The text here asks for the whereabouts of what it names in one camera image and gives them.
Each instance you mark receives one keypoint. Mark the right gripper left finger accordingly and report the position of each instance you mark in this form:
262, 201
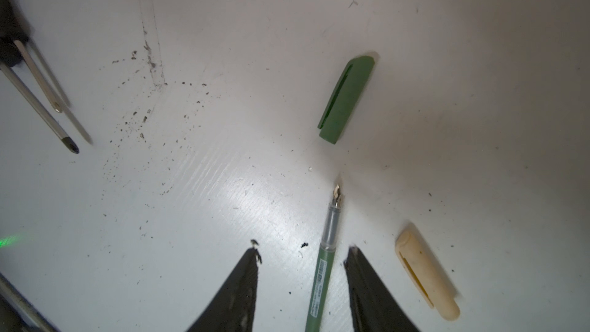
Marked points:
233, 307

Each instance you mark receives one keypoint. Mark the green pen cap near centre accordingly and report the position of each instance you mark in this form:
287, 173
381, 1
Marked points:
345, 95

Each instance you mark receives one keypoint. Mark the green pen centre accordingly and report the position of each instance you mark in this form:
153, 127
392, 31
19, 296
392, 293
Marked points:
325, 260

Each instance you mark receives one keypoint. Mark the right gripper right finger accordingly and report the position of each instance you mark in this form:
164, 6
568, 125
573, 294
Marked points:
372, 306

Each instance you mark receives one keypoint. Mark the beige pen cap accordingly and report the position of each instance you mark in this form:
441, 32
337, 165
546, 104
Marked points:
423, 273

